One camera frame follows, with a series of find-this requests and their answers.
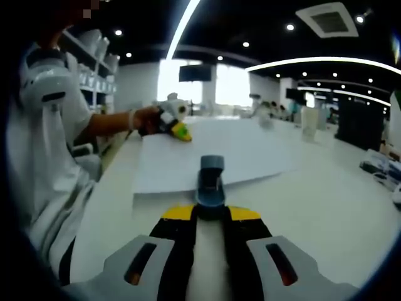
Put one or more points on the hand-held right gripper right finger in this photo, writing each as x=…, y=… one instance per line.
x=247, y=251

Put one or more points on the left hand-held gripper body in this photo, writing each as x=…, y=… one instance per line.
x=173, y=109

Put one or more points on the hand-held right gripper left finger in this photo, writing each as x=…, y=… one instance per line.
x=169, y=251

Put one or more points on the white paper sheet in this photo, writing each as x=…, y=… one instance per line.
x=175, y=169

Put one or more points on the person's left hand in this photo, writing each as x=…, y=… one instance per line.
x=147, y=120

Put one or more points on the black hanging monitor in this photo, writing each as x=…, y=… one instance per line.
x=294, y=93
x=194, y=73

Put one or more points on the long curved ceiling light strip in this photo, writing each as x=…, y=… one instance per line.
x=181, y=28

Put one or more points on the white shelf unit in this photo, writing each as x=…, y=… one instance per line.
x=94, y=67

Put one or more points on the person's torso white shirt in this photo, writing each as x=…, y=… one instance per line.
x=47, y=156

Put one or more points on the person's head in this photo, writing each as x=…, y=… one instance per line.
x=51, y=39

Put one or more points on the round ceiling spotlights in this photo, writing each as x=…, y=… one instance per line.
x=290, y=27

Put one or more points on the arched ceiling light strip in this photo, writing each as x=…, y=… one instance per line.
x=313, y=58

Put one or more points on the stack of blue white books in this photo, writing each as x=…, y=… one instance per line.
x=376, y=163

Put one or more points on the ceiling air conditioner vent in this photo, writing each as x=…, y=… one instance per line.
x=329, y=20

